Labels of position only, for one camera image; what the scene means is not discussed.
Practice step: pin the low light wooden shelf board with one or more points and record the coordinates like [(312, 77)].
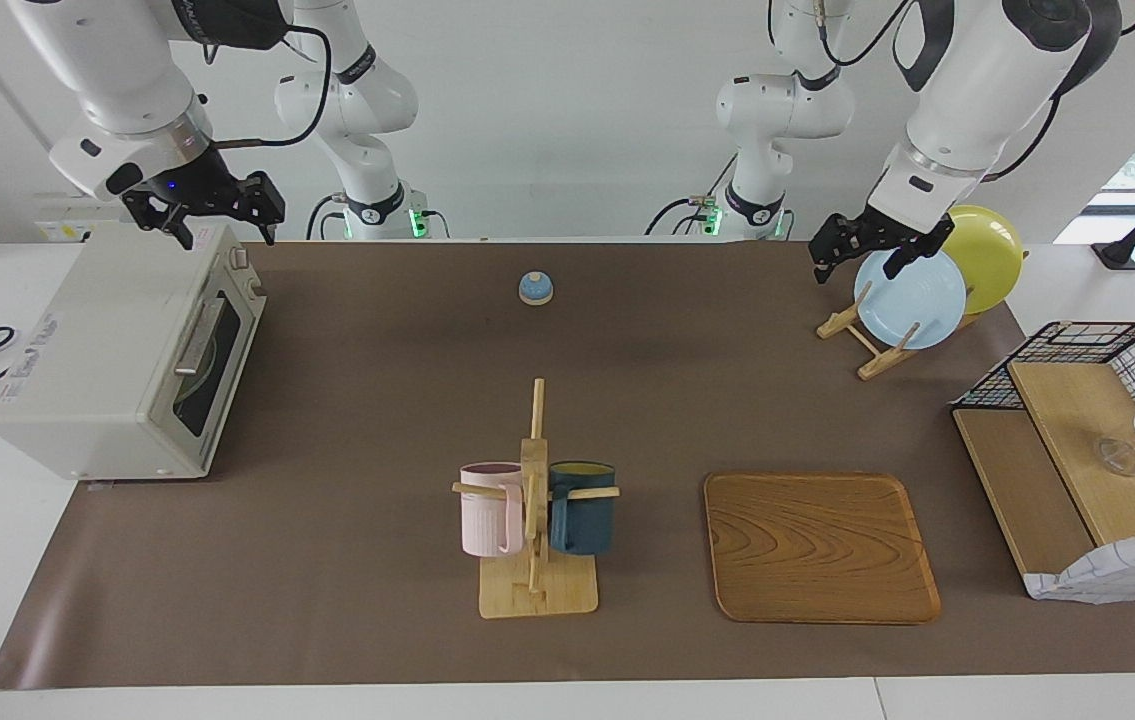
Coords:
[(1017, 490)]

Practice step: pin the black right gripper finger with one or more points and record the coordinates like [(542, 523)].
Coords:
[(174, 226), (267, 205)]

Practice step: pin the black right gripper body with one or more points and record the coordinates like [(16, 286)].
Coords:
[(197, 182)]

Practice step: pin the brown wooden tray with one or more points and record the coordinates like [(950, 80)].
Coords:
[(817, 550)]

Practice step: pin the tall light wooden shelf board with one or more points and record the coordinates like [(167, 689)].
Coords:
[(1077, 430)]

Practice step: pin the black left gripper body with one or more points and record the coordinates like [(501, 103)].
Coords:
[(897, 235)]

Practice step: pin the white wall socket box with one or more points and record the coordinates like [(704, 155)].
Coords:
[(77, 210)]

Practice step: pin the small clear glass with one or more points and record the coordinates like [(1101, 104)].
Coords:
[(1119, 458)]

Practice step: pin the beige toaster oven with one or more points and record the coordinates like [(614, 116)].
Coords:
[(97, 340)]

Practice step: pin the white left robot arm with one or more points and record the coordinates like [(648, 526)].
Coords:
[(977, 90)]

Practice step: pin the dark teal mug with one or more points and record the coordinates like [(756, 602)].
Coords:
[(582, 520)]

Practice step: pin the brown table mat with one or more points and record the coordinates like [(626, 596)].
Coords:
[(327, 560)]

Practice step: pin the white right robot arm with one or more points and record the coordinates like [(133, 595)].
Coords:
[(117, 60)]

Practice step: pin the light blue plate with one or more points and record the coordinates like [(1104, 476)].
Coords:
[(912, 305)]

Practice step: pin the pink mug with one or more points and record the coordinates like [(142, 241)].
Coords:
[(487, 515)]

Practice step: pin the small blue call bell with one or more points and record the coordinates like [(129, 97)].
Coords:
[(535, 290)]

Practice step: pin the wooden mug rack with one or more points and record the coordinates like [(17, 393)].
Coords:
[(537, 598)]

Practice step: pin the white checked cloth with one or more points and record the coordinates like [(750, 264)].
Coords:
[(1127, 570)]

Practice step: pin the wooden plate rack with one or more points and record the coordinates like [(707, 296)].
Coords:
[(882, 362)]

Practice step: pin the yellow plate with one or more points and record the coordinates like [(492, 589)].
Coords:
[(992, 255)]

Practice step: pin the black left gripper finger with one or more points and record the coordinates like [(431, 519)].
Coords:
[(827, 252), (904, 262)]

